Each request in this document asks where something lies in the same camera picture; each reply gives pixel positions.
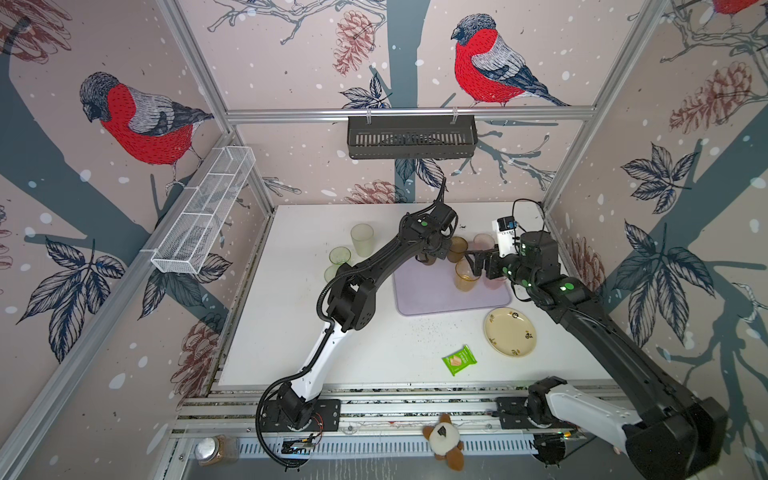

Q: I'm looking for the cream patterned plate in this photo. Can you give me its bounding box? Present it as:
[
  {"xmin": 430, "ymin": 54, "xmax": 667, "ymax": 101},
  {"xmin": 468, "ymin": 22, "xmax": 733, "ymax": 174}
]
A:
[{"xmin": 483, "ymin": 308, "xmax": 537, "ymax": 357}]

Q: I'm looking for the brown tall glass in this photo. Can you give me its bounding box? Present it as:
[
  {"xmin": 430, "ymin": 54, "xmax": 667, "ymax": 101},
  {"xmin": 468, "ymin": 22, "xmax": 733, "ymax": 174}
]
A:
[{"xmin": 447, "ymin": 236, "xmax": 469, "ymax": 263}]

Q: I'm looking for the green snack packet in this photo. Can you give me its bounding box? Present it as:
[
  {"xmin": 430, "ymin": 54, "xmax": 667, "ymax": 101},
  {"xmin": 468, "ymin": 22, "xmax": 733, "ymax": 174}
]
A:
[{"xmin": 442, "ymin": 345, "xmax": 477, "ymax": 376}]

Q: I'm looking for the pink smooth glass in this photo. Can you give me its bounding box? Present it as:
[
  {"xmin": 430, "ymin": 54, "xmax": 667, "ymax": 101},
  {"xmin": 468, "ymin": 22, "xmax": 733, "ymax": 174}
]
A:
[{"xmin": 483, "ymin": 277, "xmax": 507, "ymax": 290}]

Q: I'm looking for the plush dog toy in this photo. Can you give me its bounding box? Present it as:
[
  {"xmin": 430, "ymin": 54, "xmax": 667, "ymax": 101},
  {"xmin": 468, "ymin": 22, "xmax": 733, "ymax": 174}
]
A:
[{"xmin": 422, "ymin": 413, "xmax": 465, "ymax": 471}]

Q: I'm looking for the black wall basket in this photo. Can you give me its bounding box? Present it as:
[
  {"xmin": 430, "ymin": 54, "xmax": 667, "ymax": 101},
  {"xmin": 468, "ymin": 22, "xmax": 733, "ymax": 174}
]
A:
[{"xmin": 347, "ymin": 115, "xmax": 478, "ymax": 160}]

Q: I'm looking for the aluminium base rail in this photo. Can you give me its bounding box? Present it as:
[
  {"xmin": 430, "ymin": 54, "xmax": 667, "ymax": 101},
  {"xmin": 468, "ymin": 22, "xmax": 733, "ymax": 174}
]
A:
[{"xmin": 171, "ymin": 382, "xmax": 528, "ymax": 436}]

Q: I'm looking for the light green short glass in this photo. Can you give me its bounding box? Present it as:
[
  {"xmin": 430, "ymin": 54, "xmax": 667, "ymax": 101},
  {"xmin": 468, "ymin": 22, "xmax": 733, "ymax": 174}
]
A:
[{"xmin": 329, "ymin": 246, "xmax": 352, "ymax": 265}]

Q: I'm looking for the white wire mesh basket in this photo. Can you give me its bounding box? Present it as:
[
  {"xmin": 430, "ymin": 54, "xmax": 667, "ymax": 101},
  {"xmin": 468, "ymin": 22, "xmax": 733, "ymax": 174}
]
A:
[{"xmin": 152, "ymin": 146, "xmax": 255, "ymax": 275}]

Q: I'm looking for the amber textured glass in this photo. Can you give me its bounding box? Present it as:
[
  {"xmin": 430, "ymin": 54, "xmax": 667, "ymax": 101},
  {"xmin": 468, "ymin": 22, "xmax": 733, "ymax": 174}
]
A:
[{"xmin": 454, "ymin": 259, "xmax": 479, "ymax": 292}]

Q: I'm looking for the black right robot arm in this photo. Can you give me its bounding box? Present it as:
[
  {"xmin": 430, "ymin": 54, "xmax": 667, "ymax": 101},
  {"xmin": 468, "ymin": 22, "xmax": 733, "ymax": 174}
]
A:
[{"xmin": 465, "ymin": 231, "xmax": 728, "ymax": 479}]

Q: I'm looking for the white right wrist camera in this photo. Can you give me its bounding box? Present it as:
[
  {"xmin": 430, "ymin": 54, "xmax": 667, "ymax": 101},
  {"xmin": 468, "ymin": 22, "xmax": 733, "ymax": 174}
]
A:
[{"xmin": 492, "ymin": 215, "xmax": 519, "ymax": 258}]

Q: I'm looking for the pale green tall glass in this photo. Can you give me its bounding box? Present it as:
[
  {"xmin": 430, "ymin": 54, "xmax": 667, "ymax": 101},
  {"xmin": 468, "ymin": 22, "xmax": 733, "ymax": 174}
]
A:
[{"xmin": 350, "ymin": 223, "xmax": 375, "ymax": 258}]

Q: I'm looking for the light green textured glass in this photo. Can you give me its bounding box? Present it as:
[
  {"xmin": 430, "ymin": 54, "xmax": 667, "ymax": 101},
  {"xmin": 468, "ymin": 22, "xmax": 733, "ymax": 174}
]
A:
[{"xmin": 324, "ymin": 264, "xmax": 340, "ymax": 283}]

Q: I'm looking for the pink textured glass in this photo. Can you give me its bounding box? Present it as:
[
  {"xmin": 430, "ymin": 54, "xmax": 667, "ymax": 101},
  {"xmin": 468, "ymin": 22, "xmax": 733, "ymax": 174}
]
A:
[{"xmin": 472, "ymin": 233, "xmax": 496, "ymax": 250}]

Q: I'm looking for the lilac plastic tray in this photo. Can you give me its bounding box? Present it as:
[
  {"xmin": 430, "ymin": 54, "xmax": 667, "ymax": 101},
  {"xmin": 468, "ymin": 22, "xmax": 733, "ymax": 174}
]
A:
[{"xmin": 393, "ymin": 258, "xmax": 512, "ymax": 316}]

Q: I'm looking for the black corrugated cable hose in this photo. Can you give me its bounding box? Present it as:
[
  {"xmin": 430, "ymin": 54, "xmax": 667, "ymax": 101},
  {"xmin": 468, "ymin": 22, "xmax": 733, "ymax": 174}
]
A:
[{"xmin": 254, "ymin": 323, "xmax": 337, "ymax": 469}]

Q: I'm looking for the yellow clear glass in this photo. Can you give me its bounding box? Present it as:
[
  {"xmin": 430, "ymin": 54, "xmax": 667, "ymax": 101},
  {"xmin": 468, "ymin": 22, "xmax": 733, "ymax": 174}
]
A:
[{"xmin": 415, "ymin": 254, "xmax": 436, "ymax": 266}]

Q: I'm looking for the jar with silver lid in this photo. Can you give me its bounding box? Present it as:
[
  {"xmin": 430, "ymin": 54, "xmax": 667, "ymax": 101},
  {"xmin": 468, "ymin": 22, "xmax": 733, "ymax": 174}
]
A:
[{"xmin": 193, "ymin": 435, "xmax": 240, "ymax": 467}]

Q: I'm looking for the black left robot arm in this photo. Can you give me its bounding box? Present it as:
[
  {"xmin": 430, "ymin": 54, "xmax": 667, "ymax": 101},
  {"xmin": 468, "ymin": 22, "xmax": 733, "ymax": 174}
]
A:
[{"xmin": 259, "ymin": 200, "xmax": 458, "ymax": 428}]

